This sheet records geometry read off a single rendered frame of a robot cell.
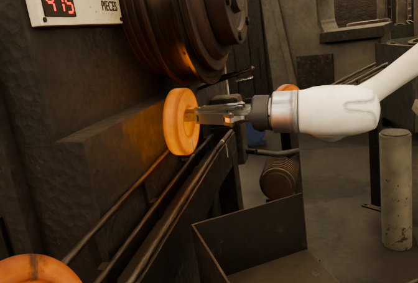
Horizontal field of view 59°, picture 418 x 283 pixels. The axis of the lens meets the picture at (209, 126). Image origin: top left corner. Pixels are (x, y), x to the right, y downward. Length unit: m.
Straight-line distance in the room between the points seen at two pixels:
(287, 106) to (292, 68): 2.96
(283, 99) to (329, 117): 0.10
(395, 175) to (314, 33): 2.18
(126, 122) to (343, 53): 3.00
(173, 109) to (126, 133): 0.11
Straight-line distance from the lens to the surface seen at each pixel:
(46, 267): 0.55
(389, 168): 1.70
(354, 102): 0.76
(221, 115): 0.77
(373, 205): 2.22
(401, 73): 0.91
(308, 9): 3.66
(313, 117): 0.75
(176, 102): 0.80
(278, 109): 0.76
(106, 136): 0.70
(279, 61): 3.77
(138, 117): 0.81
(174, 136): 0.79
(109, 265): 0.67
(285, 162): 1.39
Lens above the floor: 1.01
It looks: 14 degrees down
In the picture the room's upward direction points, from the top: 8 degrees counter-clockwise
